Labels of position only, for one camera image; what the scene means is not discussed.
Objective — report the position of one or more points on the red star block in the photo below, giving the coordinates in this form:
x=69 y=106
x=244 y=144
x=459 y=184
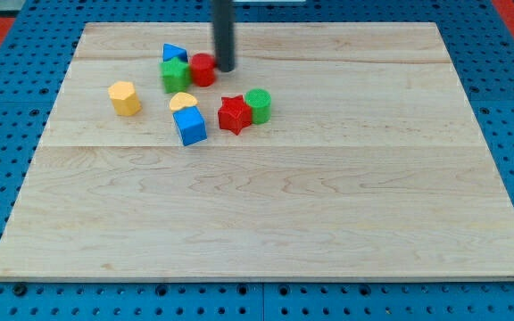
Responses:
x=234 y=114

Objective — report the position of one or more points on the blue cube block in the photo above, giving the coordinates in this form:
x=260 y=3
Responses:
x=190 y=124

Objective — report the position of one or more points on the blue triangle block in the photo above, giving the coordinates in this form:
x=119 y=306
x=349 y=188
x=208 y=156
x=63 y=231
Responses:
x=170 y=51

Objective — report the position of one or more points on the green cylinder block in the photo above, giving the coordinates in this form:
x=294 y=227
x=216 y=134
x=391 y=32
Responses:
x=259 y=100

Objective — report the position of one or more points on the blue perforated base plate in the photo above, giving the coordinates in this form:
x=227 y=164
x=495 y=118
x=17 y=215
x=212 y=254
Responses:
x=34 y=58

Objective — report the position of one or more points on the light wooden board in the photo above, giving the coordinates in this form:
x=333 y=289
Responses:
x=371 y=168

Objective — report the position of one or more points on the red cylinder block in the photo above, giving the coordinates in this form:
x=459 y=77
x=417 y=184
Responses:
x=202 y=69

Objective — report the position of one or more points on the green star block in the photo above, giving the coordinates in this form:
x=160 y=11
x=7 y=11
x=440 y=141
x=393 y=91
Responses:
x=175 y=75

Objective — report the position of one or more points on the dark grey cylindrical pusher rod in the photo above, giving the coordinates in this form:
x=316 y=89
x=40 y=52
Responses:
x=223 y=19

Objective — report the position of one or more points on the yellow heart block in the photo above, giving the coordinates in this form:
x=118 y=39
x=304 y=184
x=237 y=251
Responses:
x=182 y=100

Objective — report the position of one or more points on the yellow hexagon block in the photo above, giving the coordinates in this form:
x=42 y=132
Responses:
x=124 y=98

